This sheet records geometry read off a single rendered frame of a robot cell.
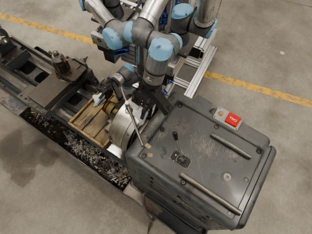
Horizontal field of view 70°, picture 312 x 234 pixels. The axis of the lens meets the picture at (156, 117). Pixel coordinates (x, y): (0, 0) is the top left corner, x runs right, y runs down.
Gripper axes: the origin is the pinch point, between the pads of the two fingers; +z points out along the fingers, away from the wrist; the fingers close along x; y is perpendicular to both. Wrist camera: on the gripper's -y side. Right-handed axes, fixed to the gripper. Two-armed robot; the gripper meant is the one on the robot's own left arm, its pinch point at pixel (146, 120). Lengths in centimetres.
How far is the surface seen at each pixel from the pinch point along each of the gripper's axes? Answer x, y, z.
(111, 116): -10.1, 24.7, 23.6
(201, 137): -15.2, -23.3, 6.1
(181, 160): -0.4, -21.2, 10.4
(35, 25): -132, 250, 96
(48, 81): -16, 82, 36
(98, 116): -20, 42, 44
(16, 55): -21, 121, 38
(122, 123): -3.5, 13.0, 14.7
